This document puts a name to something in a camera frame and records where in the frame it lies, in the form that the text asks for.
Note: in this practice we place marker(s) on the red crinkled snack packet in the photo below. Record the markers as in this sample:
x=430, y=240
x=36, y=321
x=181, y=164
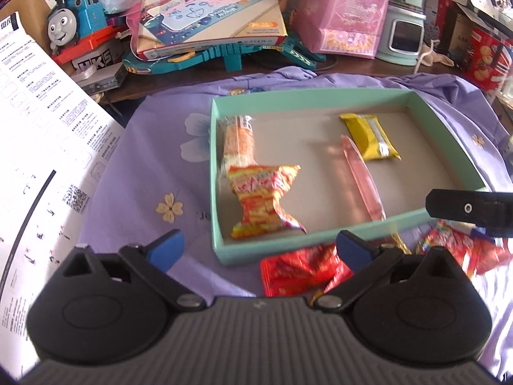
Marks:
x=292, y=268

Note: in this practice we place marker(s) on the yellow wafer packet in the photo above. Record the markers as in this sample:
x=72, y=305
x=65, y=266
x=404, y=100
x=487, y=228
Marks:
x=370, y=138

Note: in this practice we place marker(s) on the red biscuit tin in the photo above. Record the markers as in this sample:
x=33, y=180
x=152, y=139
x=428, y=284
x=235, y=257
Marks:
x=485, y=60

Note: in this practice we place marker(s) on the cream toy figure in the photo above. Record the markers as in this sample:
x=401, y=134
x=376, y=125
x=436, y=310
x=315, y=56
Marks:
x=435, y=58

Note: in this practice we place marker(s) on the black white lettered box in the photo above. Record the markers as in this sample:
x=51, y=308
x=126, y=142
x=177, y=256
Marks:
x=96, y=62

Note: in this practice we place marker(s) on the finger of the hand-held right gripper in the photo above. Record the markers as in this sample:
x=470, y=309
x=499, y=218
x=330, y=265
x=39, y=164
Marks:
x=481, y=210

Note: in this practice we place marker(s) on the brown cardboard box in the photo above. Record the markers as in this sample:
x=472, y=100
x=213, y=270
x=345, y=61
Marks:
x=32, y=4

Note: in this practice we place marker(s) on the red rainbow candy packet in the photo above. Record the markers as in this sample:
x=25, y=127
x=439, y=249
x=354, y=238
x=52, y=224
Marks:
x=453, y=244

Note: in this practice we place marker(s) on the pink translucent stick packet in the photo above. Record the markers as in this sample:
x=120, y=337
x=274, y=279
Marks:
x=362, y=176

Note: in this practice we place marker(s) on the purple floral cloth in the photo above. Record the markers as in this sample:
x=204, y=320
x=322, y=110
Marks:
x=152, y=160

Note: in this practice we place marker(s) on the orange yellow chip packet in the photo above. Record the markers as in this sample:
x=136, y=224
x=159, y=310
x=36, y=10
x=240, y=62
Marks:
x=260, y=196

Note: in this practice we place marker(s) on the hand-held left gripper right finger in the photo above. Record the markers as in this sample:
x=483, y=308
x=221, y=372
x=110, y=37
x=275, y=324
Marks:
x=354, y=248

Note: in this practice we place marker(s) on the mint green appliance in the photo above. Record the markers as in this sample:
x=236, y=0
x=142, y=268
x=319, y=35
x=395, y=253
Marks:
x=402, y=36

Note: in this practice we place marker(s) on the teal toy track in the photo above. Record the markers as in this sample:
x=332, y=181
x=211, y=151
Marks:
x=230, y=54

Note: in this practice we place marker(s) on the white printed instruction sheet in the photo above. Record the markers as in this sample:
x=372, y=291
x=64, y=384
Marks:
x=48, y=128

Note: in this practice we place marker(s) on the pink gift bag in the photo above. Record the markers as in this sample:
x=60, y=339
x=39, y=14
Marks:
x=344, y=12

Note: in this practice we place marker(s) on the blue toy train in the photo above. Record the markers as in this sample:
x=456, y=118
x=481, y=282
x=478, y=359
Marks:
x=86, y=12

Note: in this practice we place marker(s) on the drawing mat toy box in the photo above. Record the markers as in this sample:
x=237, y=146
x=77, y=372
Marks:
x=216, y=8

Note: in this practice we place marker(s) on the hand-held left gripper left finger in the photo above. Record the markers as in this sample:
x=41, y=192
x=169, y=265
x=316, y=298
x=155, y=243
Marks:
x=166, y=248

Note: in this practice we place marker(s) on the mint green cardboard box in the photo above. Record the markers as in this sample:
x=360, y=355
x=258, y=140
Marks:
x=304, y=128

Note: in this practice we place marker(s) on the clear-wrapped orange cracker packet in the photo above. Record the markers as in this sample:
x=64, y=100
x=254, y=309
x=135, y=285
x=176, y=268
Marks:
x=240, y=144

